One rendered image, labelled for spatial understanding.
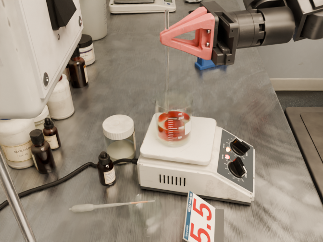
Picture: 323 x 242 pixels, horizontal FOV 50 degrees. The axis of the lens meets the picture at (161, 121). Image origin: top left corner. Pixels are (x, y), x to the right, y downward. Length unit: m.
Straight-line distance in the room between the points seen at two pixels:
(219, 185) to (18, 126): 0.37
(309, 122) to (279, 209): 0.92
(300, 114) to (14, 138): 1.18
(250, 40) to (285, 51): 1.73
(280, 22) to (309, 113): 1.03
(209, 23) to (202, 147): 0.20
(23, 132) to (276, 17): 0.47
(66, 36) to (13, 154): 0.56
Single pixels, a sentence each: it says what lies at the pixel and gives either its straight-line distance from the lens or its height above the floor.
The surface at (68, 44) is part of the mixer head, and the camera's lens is 0.16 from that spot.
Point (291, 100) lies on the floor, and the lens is 2.33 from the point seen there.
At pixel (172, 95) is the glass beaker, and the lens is 0.59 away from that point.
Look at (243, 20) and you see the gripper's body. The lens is 0.55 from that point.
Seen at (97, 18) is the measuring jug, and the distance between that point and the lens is 1.17.
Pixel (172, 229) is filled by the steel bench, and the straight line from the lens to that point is 0.59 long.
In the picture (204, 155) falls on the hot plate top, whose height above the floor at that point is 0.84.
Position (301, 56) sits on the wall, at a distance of 2.33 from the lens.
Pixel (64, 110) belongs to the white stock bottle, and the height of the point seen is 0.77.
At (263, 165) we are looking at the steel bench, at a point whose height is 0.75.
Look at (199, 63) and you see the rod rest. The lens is 1.00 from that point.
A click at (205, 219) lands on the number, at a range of 0.58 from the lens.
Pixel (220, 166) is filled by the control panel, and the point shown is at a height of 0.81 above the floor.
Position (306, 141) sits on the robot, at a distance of 1.43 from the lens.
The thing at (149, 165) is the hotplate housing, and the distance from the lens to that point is 0.59.
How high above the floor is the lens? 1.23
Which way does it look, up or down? 37 degrees down
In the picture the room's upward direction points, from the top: 1 degrees counter-clockwise
